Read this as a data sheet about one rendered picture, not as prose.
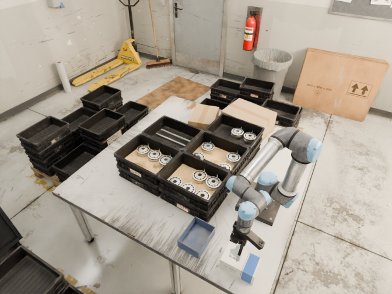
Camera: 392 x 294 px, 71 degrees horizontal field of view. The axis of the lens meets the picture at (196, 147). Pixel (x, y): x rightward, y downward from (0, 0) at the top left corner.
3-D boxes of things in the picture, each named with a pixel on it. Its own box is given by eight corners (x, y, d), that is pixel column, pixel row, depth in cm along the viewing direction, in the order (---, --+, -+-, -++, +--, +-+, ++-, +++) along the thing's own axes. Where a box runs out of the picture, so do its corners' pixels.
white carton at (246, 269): (259, 266, 156) (262, 258, 150) (252, 285, 148) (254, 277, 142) (227, 250, 163) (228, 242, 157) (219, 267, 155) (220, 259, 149)
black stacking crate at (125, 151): (182, 163, 205) (182, 151, 197) (157, 188, 186) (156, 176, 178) (142, 144, 221) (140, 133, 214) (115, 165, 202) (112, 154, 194)
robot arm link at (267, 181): (261, 179, 187) (266, 165, 178) (278, 191, 181) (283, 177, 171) (251, 188, 181) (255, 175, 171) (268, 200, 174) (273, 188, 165)
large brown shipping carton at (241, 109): (273, 130, 255) (277, 112, 242) (256, 146, 237) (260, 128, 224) (237, 115, 274) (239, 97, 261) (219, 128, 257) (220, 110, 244)
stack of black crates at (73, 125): (88, 129, 347) (81, 106, 325) (106, 136, 336) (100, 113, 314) (63, 147, 320) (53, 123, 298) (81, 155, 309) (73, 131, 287)
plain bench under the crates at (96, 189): (301, 191, 290) (321, 139, 245) (247, 350, 183) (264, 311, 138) (174, 143, 349) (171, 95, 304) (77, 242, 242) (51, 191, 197)
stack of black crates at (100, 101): (110, 114, 373) (103, 84, 344) (128, 120, 362) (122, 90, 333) (88, 129, 347) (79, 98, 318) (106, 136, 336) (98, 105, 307)
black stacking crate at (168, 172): (230, 184, 189) (231, 172, 181) (207, 214, 169) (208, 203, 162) (182, 163, 205) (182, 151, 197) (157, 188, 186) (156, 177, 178)
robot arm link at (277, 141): (282, 115, 146) (223, 181, 134) (300, 125, 141) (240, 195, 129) (281, 128, 156) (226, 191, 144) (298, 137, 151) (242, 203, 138)
